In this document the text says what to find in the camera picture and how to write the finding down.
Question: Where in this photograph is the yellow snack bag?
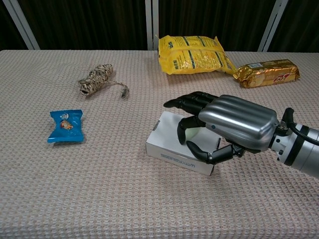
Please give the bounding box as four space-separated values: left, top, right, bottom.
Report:
158 35 236 76

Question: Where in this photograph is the jute twine roll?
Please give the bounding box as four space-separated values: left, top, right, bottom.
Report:
78 63 130 100

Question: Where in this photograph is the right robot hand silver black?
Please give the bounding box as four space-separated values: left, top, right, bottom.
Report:
163 91 280 165

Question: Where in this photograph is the white cardboard box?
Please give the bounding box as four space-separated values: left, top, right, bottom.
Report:
146 111 223 176

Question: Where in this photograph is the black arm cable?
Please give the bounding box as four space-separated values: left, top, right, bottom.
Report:
282 107 319 147

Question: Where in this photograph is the white slanted frame post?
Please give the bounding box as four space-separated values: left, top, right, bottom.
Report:
257 0 290 53
1 0 41 50

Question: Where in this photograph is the white upright frame post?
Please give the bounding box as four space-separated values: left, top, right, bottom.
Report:
145 0 160 51

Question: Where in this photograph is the pink waffle tablecloth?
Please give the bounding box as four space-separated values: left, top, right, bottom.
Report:
0 49 319 239

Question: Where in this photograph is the gold foil biscuit pack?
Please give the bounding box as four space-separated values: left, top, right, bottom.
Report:
232 59 301 89

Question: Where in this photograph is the black pleated curtain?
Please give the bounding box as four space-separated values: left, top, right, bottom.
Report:
0 0 319 53

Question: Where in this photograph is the blue candy packet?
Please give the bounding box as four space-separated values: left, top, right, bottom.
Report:
47 109 86 144

